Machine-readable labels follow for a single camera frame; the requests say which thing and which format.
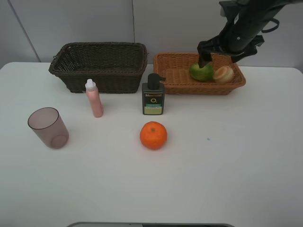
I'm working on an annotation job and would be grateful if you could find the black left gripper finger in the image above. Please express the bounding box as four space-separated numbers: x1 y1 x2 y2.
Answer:
198 51 212 68

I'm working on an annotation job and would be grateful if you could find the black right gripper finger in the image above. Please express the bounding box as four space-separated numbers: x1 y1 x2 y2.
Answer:
231 52 255 63

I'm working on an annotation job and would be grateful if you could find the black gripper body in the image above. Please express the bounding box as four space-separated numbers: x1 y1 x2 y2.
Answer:
197 22 264 57

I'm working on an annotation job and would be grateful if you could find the green mango fruit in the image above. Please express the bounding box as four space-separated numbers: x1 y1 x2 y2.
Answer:
189 63 214 82

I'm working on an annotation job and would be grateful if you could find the red peach fruit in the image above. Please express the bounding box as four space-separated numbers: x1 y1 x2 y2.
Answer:
213 66 234 83

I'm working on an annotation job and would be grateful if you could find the dark green pump bottle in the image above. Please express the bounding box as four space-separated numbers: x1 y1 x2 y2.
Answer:
142 73 166 115

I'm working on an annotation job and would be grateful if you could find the orange mandarin fruit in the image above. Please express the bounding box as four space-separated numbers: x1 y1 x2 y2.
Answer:
140 122 168 150

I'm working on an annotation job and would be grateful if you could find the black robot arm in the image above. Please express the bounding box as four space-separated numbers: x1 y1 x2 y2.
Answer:
197 0 302 68

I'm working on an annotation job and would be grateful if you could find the orange wicker basket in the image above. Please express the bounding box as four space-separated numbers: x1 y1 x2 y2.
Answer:
153 52 246 96

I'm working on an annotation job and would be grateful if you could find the dark brown wicker basket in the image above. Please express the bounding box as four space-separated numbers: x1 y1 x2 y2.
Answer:
49 42 148 94

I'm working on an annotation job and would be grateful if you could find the pink spray bottle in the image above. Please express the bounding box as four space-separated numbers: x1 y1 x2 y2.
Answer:
85 79 104 118

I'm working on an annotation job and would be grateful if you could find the translucent pink plastic cup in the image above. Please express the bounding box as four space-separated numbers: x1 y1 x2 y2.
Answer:
27 107 69 149

